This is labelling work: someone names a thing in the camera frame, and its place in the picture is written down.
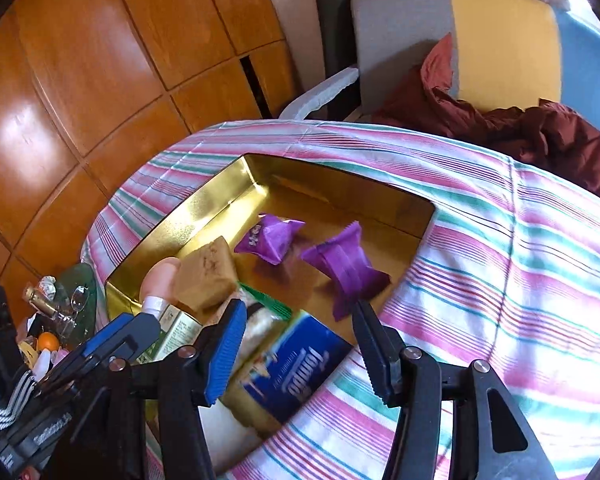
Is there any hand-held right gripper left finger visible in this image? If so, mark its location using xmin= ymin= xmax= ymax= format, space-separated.
xmin=55 ymin=299 xmax=248 ymax=480

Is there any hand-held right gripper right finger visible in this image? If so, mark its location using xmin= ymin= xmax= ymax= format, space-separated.
xmin=352 ymin=300 xmax=561 ymax=480

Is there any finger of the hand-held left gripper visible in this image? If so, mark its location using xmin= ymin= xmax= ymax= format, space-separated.
xmin=80 ymin=311 xmax=162 ymax=361
xmin=37 ymin=337 xmax=131 ymax=397

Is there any green-edged cracker packet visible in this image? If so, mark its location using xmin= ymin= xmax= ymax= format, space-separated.
xmin=230 ymin=282 xmax=295 ymax=376

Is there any cream cardboard box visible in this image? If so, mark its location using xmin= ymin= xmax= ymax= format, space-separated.
xmin=135 ymin=304 xmax=203 ymax=365

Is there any beige capped white bottle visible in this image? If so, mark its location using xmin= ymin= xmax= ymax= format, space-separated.
xmin=142 ymin=256 xmax=182 ymax=318

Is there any blue and white tissue packet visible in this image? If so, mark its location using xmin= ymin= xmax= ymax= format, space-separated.
xmin=222 ymin=309 xmax=355 ymax=436

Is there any cuboid yellow sponge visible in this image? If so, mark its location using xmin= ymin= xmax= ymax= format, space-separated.
xmin=172 ymin=236 xmax=240 ymax=312

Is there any purple snack packet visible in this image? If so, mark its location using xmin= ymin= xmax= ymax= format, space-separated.
xmin=234 ymin=213 xmax=306 ymax=266
xmin=300 ymin=221 xmax=392 ymax=321

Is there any gold metal tin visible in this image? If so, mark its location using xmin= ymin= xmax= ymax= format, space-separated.
xmin=104 ymin=154 xmax=437 ymax=341

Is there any person's left forearm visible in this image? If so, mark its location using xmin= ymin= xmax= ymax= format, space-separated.
xmin=0 ymin=370 xmax=37 ymax=435

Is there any round glass side table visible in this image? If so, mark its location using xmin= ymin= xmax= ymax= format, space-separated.
xmin=20 ymin=264 xmax=99 ymax=356

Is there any gold capped glass bottle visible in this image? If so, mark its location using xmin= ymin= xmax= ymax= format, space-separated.
xmin=26 ymin=285 xmax=62 ymax=322

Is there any striped bed sheet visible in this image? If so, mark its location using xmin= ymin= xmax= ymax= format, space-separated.
xmin=80 ymin=120 xmax=600 ymax=480

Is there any maroon jacket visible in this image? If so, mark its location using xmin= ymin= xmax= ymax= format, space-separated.
xmin=370 ymin=34 xmax=600 ymax=208

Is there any grey yellow blue chair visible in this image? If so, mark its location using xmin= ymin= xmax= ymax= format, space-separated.
xmin=280 ymin=0 xmax=600 ymax=126

